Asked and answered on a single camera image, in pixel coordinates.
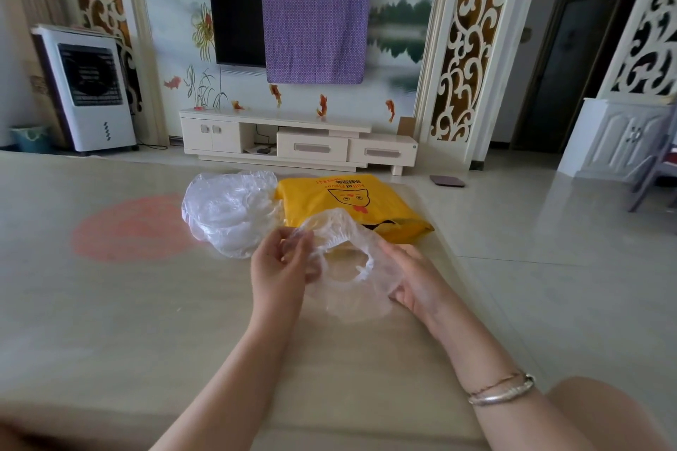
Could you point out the white and gold lattice panel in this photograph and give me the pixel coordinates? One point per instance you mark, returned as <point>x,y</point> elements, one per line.
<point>473,38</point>
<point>103,6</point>

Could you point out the white television cabinet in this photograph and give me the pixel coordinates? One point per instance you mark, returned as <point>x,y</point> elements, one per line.
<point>312,147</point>

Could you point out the pile of clear plastic covers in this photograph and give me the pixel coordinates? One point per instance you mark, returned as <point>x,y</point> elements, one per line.
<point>225,213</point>

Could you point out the teal waste bin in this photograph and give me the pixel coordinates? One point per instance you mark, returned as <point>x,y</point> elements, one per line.
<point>30,140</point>

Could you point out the person's right hand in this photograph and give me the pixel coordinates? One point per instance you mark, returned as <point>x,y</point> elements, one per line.
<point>423,289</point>

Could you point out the white air cooler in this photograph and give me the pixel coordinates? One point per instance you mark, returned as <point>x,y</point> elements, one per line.
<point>92,96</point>

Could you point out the dark wooden door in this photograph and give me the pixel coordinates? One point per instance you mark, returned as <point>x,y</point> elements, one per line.
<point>571,65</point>

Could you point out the purple patterned cloth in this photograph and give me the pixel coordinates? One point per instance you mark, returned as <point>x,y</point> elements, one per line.
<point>314,25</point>

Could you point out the person's left forearm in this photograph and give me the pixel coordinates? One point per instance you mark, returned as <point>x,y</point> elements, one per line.
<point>232,387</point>

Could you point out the person's right thumb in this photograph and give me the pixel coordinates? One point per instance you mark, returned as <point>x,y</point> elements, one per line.
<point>397,258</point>

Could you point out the clear plastic elastic cover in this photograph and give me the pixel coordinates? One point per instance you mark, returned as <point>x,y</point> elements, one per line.
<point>349,302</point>

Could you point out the yellow plastic bag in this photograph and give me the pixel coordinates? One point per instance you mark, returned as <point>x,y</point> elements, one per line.
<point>359,202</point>

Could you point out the brown cardboard piece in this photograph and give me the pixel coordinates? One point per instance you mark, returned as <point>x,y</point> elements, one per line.
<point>405,126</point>

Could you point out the white side cabinet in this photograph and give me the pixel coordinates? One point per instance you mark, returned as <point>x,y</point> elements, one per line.
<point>613,141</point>

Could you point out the person's left thumb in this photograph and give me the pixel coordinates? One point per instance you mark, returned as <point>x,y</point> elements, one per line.
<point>299,247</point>

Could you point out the black wall television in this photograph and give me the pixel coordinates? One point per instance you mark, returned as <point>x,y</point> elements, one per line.
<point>235,17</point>

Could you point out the person's leg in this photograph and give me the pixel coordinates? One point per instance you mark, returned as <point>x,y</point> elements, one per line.
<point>608,419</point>

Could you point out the person's right forearm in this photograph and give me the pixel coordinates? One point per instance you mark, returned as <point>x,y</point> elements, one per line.
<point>492,371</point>

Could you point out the white lattice screen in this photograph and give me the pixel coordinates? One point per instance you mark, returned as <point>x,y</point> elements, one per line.
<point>648,28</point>

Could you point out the dark bathroom scale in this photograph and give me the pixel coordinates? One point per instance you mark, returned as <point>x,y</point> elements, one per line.
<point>447,181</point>

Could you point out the person's left hand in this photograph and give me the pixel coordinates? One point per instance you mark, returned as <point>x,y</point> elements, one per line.
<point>272,281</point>

